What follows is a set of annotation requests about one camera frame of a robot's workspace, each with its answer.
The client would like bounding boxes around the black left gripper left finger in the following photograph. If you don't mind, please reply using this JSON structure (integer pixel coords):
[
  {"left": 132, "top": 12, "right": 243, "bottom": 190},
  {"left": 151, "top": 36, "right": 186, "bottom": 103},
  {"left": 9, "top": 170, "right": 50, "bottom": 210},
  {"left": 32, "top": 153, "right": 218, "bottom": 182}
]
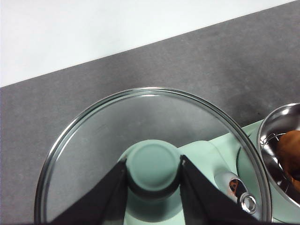
[{"left": 50, "top": 158, "right": 129, "bottom": 225}]

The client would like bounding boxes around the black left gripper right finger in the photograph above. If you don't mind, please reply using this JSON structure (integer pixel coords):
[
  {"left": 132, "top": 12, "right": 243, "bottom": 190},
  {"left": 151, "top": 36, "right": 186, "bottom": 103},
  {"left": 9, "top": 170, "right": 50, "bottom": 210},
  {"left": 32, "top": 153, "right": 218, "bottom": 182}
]
[{"left": 179, "top": 154, "right": 266, "bottom": 225}]

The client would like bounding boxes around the glass pot lid green knob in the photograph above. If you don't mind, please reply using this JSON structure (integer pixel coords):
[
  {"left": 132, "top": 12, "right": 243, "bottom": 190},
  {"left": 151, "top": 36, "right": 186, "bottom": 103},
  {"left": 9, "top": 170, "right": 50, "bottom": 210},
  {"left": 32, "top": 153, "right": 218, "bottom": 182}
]
[{"left": 34, "top": 87, "right": 273, "bottom": 225}]

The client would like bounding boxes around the brown potato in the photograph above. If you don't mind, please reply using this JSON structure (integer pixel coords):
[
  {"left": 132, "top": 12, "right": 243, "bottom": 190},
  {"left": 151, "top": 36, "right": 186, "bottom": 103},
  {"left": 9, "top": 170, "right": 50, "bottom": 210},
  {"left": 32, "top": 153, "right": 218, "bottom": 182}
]
[{"left": 276, "top": 130, "right": 300, "bottom": 181}]

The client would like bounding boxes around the mint green breakfast machine base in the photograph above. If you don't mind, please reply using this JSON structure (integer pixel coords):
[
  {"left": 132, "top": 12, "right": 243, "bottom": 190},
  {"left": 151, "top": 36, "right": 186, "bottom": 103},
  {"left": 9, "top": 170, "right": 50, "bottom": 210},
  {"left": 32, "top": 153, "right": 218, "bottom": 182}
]
[{"left": 235, "top": 119, "right": 268, "bottom": 179}]

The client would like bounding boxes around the chrome grill lid handle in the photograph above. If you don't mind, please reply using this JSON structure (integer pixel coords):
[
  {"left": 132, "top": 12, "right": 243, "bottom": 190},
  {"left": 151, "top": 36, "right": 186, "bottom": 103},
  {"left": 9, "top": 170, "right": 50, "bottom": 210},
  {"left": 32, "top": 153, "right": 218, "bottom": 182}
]
[{"left": 214, "top": 171, "right": 258, "bottom": 215}]

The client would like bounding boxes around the mint green handled steamer pot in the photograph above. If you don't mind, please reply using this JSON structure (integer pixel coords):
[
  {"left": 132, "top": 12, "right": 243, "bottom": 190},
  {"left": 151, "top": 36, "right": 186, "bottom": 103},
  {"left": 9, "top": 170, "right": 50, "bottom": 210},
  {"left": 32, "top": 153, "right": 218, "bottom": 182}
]
[{"left": 256, "top": 103, "right": 300, "bottom": 225}]

